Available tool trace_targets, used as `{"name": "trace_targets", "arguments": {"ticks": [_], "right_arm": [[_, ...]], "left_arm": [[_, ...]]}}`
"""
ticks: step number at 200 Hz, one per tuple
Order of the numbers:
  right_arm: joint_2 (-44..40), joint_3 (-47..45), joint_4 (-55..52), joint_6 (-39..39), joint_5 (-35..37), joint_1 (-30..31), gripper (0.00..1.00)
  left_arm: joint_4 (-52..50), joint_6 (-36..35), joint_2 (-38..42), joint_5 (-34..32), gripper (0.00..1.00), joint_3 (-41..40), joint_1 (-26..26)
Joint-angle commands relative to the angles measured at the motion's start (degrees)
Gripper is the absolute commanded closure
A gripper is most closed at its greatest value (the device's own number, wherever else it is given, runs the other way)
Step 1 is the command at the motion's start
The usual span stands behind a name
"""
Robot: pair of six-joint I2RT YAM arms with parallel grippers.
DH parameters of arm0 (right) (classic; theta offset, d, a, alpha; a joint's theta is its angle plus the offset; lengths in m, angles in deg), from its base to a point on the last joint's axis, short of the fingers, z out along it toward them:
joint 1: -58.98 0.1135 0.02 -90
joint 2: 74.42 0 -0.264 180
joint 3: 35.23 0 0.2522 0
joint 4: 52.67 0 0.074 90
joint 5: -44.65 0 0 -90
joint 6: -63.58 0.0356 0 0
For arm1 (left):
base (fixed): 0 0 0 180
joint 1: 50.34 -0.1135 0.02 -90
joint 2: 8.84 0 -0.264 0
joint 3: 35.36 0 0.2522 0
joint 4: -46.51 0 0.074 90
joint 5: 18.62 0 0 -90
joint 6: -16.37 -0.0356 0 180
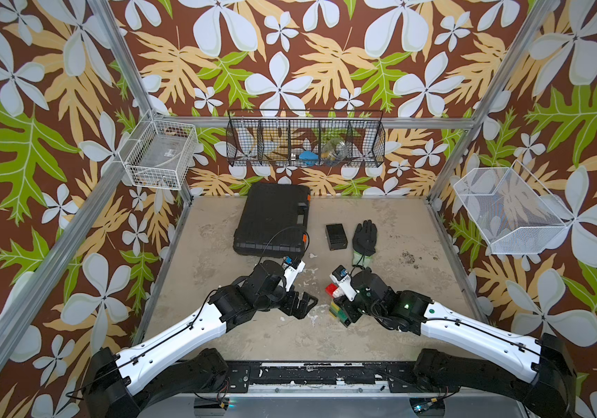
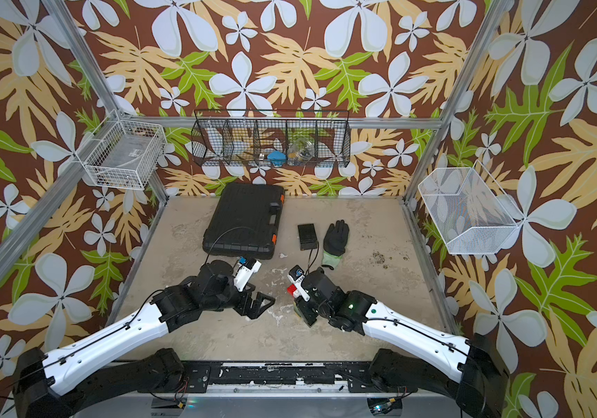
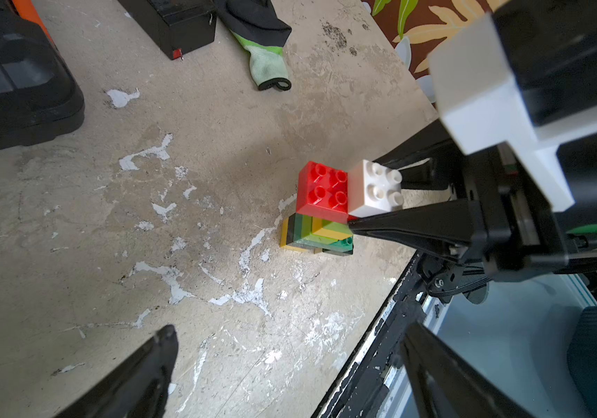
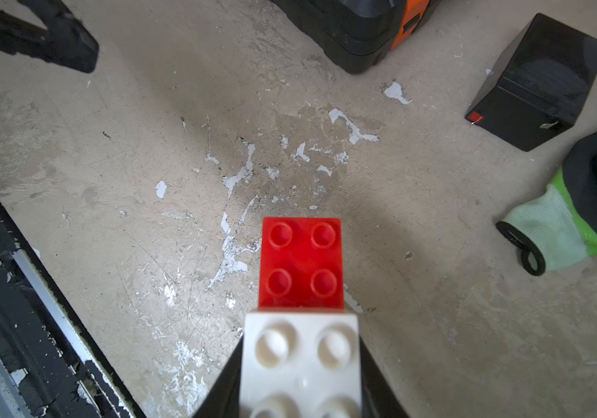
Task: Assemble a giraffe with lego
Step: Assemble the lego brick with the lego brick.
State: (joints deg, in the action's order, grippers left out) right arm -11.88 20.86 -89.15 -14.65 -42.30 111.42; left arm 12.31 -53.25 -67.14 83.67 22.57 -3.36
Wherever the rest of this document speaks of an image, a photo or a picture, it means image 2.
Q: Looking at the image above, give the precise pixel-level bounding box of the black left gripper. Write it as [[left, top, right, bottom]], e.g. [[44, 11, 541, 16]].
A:
[[202, 279, 277, 317]]

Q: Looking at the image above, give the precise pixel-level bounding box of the red lego brick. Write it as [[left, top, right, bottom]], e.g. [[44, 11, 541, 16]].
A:
[[287, 285, 298, 297]]

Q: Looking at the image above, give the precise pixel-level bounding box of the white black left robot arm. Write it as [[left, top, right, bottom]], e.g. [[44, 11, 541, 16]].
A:
[[12, 258, 275, 417]]

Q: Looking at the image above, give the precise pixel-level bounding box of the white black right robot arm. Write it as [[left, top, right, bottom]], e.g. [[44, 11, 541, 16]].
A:
[[288, 266, 510, 417]]

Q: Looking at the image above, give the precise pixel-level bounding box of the black green work glove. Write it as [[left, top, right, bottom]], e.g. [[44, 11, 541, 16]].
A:
[[321, 219, 350, 270]]

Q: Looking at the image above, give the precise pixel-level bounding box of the black plastic tool case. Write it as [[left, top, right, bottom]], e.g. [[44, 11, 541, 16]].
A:
[[202, 182, 284, 260]]

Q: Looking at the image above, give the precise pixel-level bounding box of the small black battery box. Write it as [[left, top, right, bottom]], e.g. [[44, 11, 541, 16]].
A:
[[298, 223, 319, 251]]

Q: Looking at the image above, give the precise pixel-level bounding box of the blue object in basket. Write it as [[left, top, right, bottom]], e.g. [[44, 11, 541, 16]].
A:
[[267, 151, 287, 167]]

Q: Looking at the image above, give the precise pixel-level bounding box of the white mesh basket right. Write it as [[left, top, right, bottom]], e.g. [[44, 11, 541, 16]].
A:
[[419, 161, 522, 255]]

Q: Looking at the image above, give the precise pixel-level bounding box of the clear plastic in basket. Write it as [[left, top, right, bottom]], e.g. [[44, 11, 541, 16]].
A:
[[287, 136, 315, 167]]

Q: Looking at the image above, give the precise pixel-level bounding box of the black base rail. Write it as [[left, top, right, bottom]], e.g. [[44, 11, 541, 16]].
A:
[[139, 361, 380, 395]]

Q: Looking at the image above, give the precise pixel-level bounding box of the black wire basket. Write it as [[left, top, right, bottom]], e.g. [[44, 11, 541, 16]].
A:
[[189, 109, 352, 168]]

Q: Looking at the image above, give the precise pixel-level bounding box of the white wire basket left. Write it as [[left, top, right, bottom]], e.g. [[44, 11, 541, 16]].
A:
[[81, 119, 167, 191]]

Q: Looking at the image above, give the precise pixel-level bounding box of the aluminium frame post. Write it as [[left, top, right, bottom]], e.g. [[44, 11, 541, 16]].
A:
[[402, 1, 514, 204]]

